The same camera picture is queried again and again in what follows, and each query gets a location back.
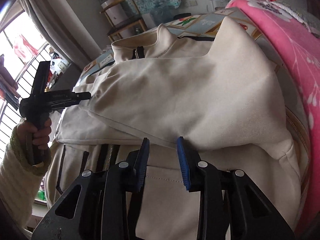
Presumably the cream jacket with black trim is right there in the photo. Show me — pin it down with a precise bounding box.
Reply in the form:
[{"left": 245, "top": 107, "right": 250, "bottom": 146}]
[{"left": 45, "top": 17, "right": 301, "bottom": 239}]

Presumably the left forearm cream fuzzy sleeve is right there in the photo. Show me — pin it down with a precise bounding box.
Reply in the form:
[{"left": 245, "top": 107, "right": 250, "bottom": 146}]
[{"left": 1, "top": 127, "right": 52, "bottom": 228}]

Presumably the person's left hand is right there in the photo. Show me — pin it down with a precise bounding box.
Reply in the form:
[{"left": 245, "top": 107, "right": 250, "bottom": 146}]
[{"left": 16, "top": 118, "right": 52, "bottom": 150}]

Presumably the grey curtain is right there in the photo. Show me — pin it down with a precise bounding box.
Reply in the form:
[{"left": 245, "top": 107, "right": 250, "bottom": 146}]
[{"left": 18, "top": 0, "right": 101, "bottom": 70}]

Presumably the white cylinder bin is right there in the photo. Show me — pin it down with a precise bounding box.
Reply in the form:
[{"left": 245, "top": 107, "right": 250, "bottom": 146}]
[{"left": 101, "top": 0, "right": 127, "bottom": 25}]

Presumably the wooden chair with dark seat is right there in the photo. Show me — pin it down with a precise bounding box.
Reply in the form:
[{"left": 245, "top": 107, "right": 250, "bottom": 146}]
[{"left": 100, "top": 0, "right": 148, "bottom": 42}]

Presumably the pink floral blanket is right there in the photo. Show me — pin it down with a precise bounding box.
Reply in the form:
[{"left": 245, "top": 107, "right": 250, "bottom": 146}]
[{"left": 226, "top": 0, "right": 319, "bottom": 235}]

